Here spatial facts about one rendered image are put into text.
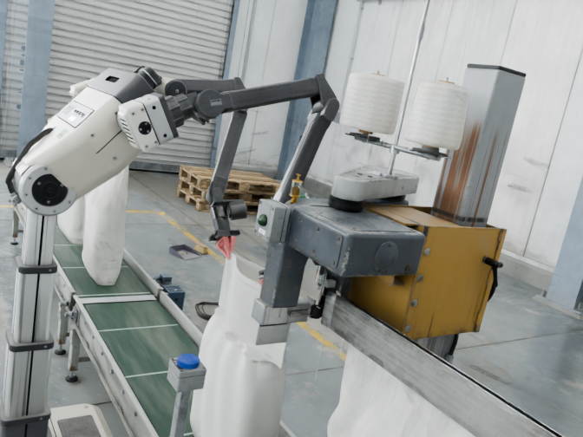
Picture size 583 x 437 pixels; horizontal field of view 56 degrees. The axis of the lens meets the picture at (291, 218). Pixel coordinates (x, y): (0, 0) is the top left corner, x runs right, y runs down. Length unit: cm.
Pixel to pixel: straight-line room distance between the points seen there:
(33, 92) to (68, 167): 660
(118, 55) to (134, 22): 54
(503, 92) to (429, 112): 27
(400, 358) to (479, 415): 22
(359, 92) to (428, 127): 27
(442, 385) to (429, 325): 36
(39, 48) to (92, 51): 86
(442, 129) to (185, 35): 800
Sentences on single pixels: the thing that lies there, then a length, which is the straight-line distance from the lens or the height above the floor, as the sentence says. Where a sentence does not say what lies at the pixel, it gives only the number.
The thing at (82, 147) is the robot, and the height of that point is 134.
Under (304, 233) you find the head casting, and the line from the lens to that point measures 128.
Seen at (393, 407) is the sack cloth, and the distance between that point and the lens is 133.
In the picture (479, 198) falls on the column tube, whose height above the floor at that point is 141.
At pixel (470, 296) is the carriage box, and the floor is 114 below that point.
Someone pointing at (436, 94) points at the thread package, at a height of 165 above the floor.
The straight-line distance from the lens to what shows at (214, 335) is 188.
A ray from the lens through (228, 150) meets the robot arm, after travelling 208.
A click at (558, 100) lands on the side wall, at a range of 701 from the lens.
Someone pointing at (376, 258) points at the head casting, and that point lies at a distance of 123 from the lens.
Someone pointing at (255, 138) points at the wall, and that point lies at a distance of 999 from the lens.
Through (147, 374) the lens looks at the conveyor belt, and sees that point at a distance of 244.
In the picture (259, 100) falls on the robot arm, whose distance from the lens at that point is 164.
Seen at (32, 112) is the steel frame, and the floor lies 75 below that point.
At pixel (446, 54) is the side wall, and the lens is 815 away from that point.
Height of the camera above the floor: 159
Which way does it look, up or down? 12 degrees down
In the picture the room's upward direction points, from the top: 11 degrees clockwise
